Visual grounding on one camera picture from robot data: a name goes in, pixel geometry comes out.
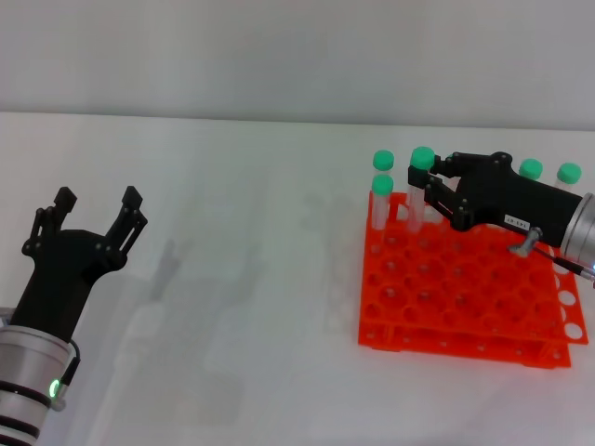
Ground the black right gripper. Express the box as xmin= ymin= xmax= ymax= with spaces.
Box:
xmin=407 ymin=150 xmax=583 ymax=248

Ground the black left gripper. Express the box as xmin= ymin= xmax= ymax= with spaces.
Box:
xmin=10 ymin=185 xmax=150 ymax=344

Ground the clear test tube green cap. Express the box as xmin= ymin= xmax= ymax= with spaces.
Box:
xmin=406 ymin=146 xmax=437 ymax=234
xmin=519 ymin=158 xmax=544 ymax=181
xmin=552 ymin=162 xmax=583 ymax=192
xmin=371 ymin=149 xmax=396 ymax=180
xmin=370 ymin=174 xmax=395 ymax=256

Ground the orange test tube rack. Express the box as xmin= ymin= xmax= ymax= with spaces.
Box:
xmin=356 ymin=190 xmax=589 ymax=369

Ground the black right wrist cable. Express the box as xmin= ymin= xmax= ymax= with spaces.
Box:
xmin=507 ymin=226 xmax=595 ymax=285

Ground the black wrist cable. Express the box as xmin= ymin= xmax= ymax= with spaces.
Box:
xmin=507 ymin=226 xmax=595 ymax=285
xmin=54 ymin=343 xmax=81 ymax=413

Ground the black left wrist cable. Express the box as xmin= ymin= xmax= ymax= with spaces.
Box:
xmin=54 ymin=343 xmax=81 ymax=413

